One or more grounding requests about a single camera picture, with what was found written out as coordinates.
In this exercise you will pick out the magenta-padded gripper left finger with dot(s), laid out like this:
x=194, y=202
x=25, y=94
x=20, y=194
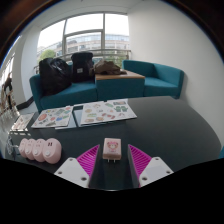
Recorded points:
x=71, y=170

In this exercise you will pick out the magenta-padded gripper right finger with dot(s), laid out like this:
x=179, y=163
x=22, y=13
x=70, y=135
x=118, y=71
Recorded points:
x=153, y=170

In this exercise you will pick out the pink charger block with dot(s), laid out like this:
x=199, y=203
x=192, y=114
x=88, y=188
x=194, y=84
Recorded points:
x=111, y=149

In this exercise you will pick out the pink power strip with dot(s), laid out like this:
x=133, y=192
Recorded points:
x=50, y=151

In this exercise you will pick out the sticker sheet with red circle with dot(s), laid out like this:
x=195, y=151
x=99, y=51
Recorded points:
x=53, y=117

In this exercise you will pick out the large sticker sheet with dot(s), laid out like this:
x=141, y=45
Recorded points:
x=106, y=111

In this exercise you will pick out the teal sofa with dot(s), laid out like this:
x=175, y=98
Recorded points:
x=76, y=91

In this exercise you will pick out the bulky black backpack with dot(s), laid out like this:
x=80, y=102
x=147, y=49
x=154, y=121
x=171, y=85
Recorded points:
x=53, y=76

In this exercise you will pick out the wooden sofa table top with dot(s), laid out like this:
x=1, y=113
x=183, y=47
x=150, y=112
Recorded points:
x=120, y=75

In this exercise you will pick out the black backpack with label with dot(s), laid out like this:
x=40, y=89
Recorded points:
x=81, y=66

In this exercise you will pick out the brown jacket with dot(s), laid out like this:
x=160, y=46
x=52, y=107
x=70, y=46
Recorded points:
x=108, y=67

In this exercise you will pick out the grey window frame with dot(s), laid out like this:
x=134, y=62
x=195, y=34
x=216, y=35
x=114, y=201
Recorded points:
x=102, y=31

